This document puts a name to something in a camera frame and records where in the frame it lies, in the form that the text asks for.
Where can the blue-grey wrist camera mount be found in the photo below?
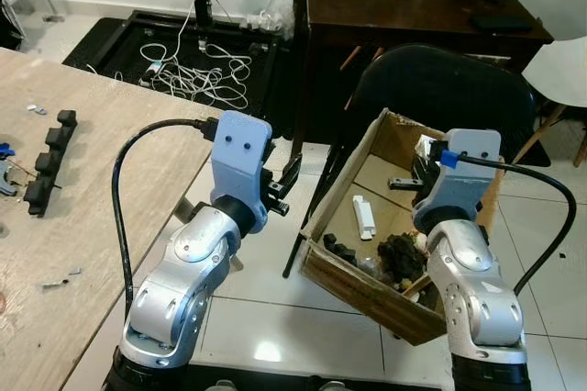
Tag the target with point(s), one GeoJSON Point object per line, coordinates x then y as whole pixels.
{"type": "Point", "coordinates": [240, 157]}
{"type": "Point", "coordinates": [463, 180]}

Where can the white chair with wooden legs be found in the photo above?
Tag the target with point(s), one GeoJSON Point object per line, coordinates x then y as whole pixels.
{"type": "Point", "coordinates": [559, 70]}

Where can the blue tape tag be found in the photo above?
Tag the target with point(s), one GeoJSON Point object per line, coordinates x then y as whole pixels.
{"type": "Point", "coordinates": [449, 158]}

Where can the black foam pieces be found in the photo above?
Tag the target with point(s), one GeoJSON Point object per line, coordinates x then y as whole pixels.
{"type": "Point", "coordinates": [341, 249]}

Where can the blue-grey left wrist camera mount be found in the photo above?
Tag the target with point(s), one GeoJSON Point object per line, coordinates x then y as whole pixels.
{"type": "Point", "coordinates": [240, 157]}

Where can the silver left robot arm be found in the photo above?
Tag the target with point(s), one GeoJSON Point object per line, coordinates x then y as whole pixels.
{"type": "Point", "coordinates": [188, 267]}

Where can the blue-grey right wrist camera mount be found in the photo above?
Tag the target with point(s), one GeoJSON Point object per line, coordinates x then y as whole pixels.
{"type": "Point", "coordinates": [463, 180]}

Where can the brown cardboard box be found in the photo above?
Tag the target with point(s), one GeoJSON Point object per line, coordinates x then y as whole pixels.
{"type": "Point", "coordinates": [367, 295]}

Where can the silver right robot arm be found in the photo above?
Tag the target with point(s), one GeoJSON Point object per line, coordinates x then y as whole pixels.
{"type": "Point", "coordinates": [472, 285]}

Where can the small blue object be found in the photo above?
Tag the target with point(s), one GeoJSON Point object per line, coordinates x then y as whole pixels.
{"type": "Point", "coordinates": [5, 149]}

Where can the black office chair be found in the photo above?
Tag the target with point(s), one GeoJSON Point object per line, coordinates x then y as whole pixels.
{"type": "Point", "coordinates": [440, 83]}

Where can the white plastic bar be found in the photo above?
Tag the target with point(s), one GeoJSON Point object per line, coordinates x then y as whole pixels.
{"type": "Point", "coordinates": [364, 217]}

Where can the dark wooden desk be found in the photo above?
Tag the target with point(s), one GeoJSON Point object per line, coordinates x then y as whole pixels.
{"type": "Point", "coordinates": [404, 15]}

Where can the white power strip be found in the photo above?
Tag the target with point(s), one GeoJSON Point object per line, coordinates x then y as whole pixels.
{"type": "Point", "coordinates": [260, 20]}

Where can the flat black device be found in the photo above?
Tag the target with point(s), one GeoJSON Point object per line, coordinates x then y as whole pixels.
{"type": "Point", "coordinates": [502, 24]}

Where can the black floor platform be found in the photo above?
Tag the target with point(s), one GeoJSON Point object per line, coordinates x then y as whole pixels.
{"type": "Point", "coordinates": [119, 51]}

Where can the black notched foam strip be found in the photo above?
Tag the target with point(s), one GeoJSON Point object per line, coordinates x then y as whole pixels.
{"type": "Point", "coordinates": [50, 166]}

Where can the dark crumpled trash clump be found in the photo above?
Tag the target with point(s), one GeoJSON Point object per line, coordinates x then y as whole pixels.
{"type": "Point", "coordinates": [400, 258]}

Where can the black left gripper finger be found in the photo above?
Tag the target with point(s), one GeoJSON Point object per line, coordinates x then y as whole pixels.
{"type": "Point", "coordinates": [292, 173]}

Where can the black bag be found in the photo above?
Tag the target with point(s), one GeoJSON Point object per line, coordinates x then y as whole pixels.
{"type": "Point", "coordinates": [9, 28]}

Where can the small silver scrap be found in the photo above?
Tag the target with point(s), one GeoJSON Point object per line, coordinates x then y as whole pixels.
{"type": "Point", "coordinates": [37, 108]}

